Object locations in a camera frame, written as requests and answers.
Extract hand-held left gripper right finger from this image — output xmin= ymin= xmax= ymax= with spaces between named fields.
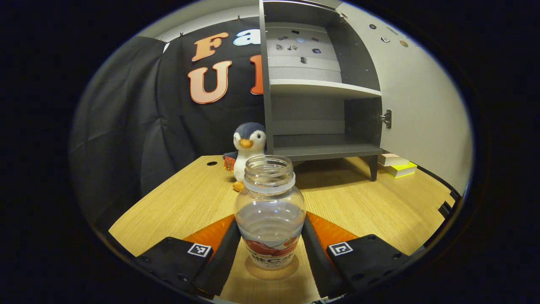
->
xmin=300 ymin=211 xmax=413 ymax=299

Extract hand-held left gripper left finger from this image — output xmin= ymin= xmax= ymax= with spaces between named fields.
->
xmin=135 ymin=214 xmax=242 ymax=297

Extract round brown coaster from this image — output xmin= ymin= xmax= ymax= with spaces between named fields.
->
xmin=245 ymin=253 xmax=301 ymax=281

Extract clear plastic bottle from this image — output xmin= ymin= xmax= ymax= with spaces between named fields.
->
xmin=234 ymin=155 xmax=307 ymax=271

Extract white cabinet door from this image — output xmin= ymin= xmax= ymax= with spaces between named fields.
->
xmin=337 ymin=2 xmax=473 ymax=195

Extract yellow book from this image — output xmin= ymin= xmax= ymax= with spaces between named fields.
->
xmin=386 ymin=162 xmax=418 ymax=179

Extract penguin plush toy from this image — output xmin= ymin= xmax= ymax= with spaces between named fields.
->
xmin=223 ymin=122 xmax=267 ymax=193

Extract black backdrop cloth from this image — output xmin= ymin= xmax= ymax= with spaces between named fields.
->
xmin=70 ymin=17 xmax=270 ymax=224

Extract row of black cloth clips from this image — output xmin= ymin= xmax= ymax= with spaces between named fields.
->
xmin=178 ymin=15 xmax=242 ymax=38

